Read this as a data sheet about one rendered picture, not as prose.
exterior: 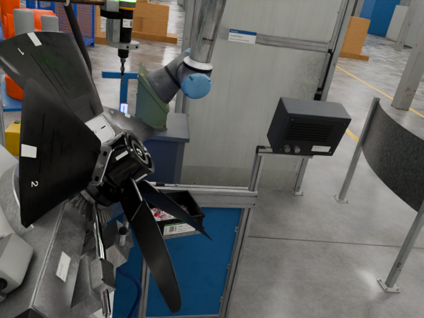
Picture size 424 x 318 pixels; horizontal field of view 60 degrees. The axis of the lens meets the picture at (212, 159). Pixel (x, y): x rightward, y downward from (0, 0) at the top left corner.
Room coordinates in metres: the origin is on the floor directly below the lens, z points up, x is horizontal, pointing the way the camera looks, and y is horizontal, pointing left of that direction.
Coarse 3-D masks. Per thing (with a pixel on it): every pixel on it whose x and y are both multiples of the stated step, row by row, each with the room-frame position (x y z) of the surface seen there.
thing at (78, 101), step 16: (48, 32) 0.87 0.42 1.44; (0, 48) 0.75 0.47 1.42; (32, 48) 0.81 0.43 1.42; (48, 48) 0.84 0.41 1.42; (64, 48) 0.87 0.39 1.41; (0, 64) 0.73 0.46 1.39; (16, 64) 0.76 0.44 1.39; (32, 64) 0.78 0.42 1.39; (48, 64) 0.81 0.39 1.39; (64, 64) 0.84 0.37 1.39; (80, 64) 0.87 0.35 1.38; (16, 80) 0.74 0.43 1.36; (48, 80) 0.78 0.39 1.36; (64, 80) 0.81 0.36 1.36; (80, 80) 0.84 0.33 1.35; (64, 96) 0.79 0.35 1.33; (80, 96) 0.81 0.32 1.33; (96, 96) 0.84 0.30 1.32; (80, 112) 0.79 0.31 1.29; (96, 112) 0.81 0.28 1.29
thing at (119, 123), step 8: (104, 112) 1.05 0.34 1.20; (120, 112) 1.09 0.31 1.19; (112, 120) 1.02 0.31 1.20; (120, 120) 1.03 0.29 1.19; (128, 120) 1.06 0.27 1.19; (136, 120) 1.10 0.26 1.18; (112, 128) 0.96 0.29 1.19; (120, 128) 0.97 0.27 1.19; (128, 128) 0.99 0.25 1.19; (136, 128) 1.01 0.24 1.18; (144, 128) 1.05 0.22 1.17; (152, 128) 1.10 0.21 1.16; (136, 136) 0.95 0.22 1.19; (144, 136) 0.98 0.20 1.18; (152, 136) 1.02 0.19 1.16
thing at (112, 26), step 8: (104, 0) 0.82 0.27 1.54; (112, 0) 0.82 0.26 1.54; (104, 8) 0.82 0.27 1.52; (112, 8) 0.82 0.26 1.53; (104, 16) 0.82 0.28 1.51; (112, 16) 0.82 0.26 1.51; (120, 16) 0.83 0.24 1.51; (112, 24) 0.82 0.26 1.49; (120, 24) 0.84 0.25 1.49; (112, 32) 0.82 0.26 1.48; (112, 40) 0.82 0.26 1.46; (120, 48) 0.83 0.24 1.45; (128, 48) 0.83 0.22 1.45; (136, 48) 0.85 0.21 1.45
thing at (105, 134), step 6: (90, 120) 0.79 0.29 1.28; (96, 120) 0.80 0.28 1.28; (102, 120) 0.81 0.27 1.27; (90, 126) 0.79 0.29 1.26; (96, 126) 0.80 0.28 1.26; (102, 126) 0.80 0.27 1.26; (108, 126) 0.81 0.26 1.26; (102, 132) 0.79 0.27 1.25; (108, 132) 0.80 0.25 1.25; (114, 132) 0.81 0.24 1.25; (102, 138) 0.79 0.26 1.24; (108, 138) 0.79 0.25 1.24
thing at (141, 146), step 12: (108, 144) 0.76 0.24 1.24; (120, 144) 0.74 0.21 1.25; (132, 144) 0.77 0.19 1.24; (132, 156) 0.72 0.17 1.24; (144, 156) 0.79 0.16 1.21; (108, 168) 0.71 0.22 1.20; (120, 168) 0.72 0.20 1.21; (132, 168) 0.72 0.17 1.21; (144, 168) 0.73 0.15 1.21; (108, 180) 0.72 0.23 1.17; (120, 180) 0.71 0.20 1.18; (96, 192) 0.69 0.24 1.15; (108, 192) 0.72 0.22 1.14; (120, 192) 0.77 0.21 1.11; (108, 204) 0.71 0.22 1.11
